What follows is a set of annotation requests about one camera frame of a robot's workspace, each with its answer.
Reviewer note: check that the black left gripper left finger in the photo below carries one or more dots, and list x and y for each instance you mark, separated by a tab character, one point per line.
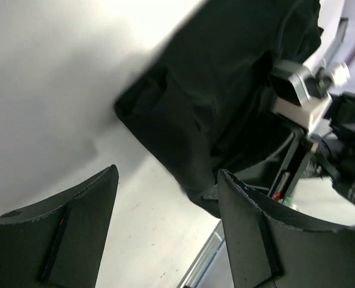
59	241

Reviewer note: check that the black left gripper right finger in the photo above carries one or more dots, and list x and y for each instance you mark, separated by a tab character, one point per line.
272	245

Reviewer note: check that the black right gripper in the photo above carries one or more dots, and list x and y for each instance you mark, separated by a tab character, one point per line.
336	156

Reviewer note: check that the black t shirt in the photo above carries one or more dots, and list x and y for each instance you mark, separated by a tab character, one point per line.
195	107

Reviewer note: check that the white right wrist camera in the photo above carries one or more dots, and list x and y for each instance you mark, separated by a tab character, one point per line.
303	97

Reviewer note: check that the aluminium frame rail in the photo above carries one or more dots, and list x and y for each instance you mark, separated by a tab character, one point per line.
204	259

